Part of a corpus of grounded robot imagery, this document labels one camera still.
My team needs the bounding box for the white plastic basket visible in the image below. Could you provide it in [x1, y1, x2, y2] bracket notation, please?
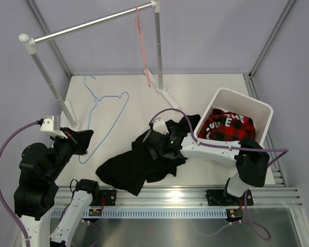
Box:
[194, 87, 273, 146]

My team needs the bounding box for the pink clothes hanger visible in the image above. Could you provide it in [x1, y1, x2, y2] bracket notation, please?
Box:
[135, 5, 151, 87]

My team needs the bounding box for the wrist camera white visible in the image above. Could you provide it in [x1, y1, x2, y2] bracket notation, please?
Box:
[40, 115, 67, 139]
[150, 117, 169, 135]

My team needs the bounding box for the red black plaid shirt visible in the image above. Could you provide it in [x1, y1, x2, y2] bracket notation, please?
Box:
[197, 109, 256, 142]

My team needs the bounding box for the slotted cable duct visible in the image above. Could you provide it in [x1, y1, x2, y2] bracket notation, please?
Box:
[51, 208, 229, 219]

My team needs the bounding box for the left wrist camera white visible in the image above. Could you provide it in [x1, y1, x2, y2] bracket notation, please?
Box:
[40, 115, 67, 139]

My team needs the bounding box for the silver white clothes rack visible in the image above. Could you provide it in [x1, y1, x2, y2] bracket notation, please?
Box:
[19, 1, 180, 130]

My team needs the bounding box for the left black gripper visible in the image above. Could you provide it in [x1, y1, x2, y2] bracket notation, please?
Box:
[46, 126, 94, 181]

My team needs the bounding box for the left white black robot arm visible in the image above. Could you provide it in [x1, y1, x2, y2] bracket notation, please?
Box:
[14, 128, 100, 246]

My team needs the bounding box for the aluminium mounting rail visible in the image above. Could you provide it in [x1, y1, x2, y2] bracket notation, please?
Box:
[22, 186, 304, 209]

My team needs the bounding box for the blue clothes hanger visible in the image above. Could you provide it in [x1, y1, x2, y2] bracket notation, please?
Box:
[78, 75, 130, 165]

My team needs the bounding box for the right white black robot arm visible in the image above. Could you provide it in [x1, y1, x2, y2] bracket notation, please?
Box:
[143, 130, 269, 206]

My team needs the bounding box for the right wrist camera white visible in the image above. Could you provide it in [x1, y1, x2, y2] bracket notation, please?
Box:
[150, 117, 169, 135]

